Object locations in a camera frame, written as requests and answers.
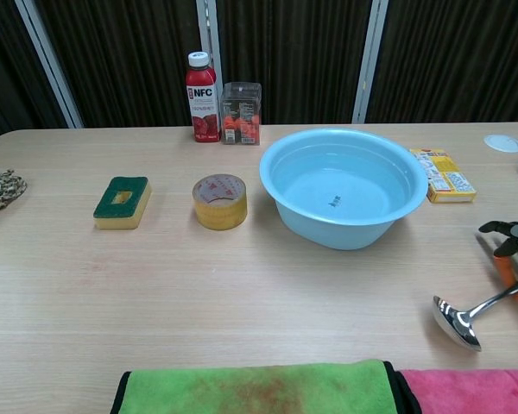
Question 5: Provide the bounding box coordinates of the metal ladle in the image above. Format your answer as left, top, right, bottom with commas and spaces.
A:
433, 270, 518, 353

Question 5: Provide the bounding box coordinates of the light blue plastic basin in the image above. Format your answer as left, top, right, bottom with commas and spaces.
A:
258, 128, 430, 252

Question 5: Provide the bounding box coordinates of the yellow cardboard box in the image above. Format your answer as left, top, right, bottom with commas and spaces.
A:
408, 147, 477, 204

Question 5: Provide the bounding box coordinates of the white round table cap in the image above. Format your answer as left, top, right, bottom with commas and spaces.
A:
483, 134, 518, 153

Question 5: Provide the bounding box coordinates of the pink microfibre towel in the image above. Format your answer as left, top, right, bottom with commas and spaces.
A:
395, 368, 518, 414

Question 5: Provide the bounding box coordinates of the yellow packing tape roll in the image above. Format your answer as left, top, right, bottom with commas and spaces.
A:
192, 173, 248, 230

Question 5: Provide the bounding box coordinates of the green microfibre towel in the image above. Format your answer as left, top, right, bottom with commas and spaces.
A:
110, 359, 416, 414

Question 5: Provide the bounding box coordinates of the clear box with orange items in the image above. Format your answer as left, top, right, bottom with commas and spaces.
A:
220, 81, 262, 147

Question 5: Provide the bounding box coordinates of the red NFC juice bottle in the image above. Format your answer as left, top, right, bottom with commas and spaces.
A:
185, 50, 222, 144

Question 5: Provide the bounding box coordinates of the green and yellow sponge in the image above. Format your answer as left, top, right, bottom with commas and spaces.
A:
92, 175, 153, 231

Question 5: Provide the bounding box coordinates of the grey partition frame post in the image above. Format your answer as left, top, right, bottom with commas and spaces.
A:
351, 0, 390, 124
15, 0, 85, 129
203, 0, 224, 85

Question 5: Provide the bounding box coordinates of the braided rope bundle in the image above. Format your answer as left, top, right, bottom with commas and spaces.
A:
0, 169, 28, 223

